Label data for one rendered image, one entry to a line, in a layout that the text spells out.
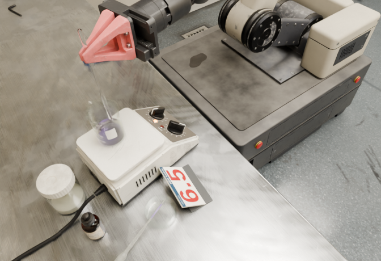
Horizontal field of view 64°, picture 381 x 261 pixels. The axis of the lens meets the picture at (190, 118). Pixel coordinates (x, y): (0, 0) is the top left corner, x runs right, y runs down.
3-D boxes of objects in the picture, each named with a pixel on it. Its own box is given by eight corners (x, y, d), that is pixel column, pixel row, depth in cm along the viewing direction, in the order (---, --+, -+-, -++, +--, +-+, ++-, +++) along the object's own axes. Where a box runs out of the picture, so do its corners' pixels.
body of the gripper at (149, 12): (145, 24, 42) (181, 1, 46) (98, 1, 47) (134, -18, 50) (151, 61, 47) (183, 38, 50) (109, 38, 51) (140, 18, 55)
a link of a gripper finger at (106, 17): (95, 50, 38) (149, 17, 43) (62, 30, 41) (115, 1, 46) (108, 89, 43) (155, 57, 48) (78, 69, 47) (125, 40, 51)
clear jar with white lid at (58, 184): (83, 214, 55) (68, 193, 49) (50, 217, 55) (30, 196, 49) (88, 184, 59) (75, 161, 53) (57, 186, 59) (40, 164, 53)
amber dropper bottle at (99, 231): (89, 224, 54) (76, 206, 49) (106, 222, 54) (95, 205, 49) (87, 241, 52) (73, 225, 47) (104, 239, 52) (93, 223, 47)
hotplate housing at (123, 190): (160, 112, 71) (155, 87, 65) (200, 144, 64) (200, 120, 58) (75, 173, 61) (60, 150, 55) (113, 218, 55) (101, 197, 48)
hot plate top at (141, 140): (127, 108, 61) (127, 105, 60) (168, 142, 55) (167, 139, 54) (75, 143, 56) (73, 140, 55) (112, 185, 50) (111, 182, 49)
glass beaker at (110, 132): (133, 134, 56) (125, 104, 50) (112, 155, 53) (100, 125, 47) (110, 120, 58) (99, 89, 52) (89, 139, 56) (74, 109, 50)
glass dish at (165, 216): (179, 201, 56) (178, 196, 54) (173, 231, 53) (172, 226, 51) (150, 198, 57) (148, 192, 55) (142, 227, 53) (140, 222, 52)
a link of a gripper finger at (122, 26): (86, 45, 39) (139, 13, 44) (54, 26, 42) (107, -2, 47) (100, 84, 44) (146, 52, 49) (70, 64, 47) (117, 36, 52)
